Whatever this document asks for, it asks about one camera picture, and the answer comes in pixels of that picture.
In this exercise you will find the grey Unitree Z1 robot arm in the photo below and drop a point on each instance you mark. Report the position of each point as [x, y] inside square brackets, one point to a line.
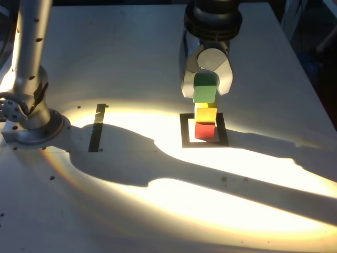
[29, 52]

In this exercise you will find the person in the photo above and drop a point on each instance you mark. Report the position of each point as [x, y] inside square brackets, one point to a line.
[326, 42]

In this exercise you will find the red cube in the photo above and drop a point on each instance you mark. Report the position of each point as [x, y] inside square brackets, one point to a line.
[204, 131]

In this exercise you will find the wooden frame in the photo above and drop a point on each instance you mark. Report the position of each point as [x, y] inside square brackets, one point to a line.
[289, 18]

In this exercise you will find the black tape square outline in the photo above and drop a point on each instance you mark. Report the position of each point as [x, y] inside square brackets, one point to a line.
[184, 131]

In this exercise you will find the black tape strip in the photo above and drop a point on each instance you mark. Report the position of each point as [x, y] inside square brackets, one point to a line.
[95, 131]

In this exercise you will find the green cube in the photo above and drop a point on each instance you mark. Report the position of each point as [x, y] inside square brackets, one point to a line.
[204, 93]

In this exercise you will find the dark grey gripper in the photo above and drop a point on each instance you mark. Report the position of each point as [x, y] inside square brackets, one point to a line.
[188, 46]

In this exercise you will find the yellow cube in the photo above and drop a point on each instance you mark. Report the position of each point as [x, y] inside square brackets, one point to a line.
[205, 114]

